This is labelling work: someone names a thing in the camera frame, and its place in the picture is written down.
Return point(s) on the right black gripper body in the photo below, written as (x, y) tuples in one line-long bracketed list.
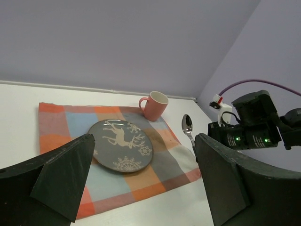
[(252, 128)]

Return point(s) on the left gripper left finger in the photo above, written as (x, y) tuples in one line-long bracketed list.
[(46, 190)]

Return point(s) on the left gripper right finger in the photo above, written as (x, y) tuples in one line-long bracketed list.
[(242, 191)]

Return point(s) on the spoon with green handle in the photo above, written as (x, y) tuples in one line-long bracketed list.
[(187, 129)]

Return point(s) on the grey plate with deer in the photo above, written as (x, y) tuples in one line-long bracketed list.
[(121, 146)]

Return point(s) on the orange grey checked cloth napkin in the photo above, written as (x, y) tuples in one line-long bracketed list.
[(172, 165)]

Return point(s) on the pink ceramic mug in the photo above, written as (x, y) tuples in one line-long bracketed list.
[(154, 105)]

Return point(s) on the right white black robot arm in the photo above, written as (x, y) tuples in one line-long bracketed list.
[(289, 127)]

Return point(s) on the aluminium table edge rail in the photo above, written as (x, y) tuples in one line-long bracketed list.
[(51, 86)]

